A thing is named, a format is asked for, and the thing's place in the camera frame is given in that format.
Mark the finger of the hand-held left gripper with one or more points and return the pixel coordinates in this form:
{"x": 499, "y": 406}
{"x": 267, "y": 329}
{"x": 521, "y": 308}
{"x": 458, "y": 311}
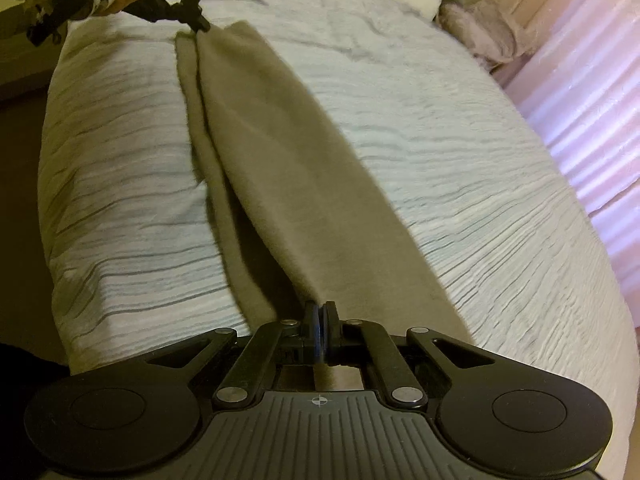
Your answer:
{"x": 192, "y": 16}

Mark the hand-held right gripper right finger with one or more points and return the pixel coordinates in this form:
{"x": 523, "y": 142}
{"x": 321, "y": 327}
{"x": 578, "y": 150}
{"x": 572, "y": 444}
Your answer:
{"x": 330, "y": 332}

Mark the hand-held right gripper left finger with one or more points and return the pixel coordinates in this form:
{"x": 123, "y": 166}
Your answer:
{"x": 312, "y": 332}

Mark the brown pants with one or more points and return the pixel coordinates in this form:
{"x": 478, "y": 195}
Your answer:
{"x": 300, "y": 185}

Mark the person's left forearm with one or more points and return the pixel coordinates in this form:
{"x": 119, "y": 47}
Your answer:
{"x": 65, "y": 5}

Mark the grey striped bedspread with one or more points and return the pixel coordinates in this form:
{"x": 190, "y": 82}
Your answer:
{"x": 500, "y": 210}

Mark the pink sheer curtain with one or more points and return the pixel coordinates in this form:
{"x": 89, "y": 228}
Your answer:
{"x": 595, "y": 110}

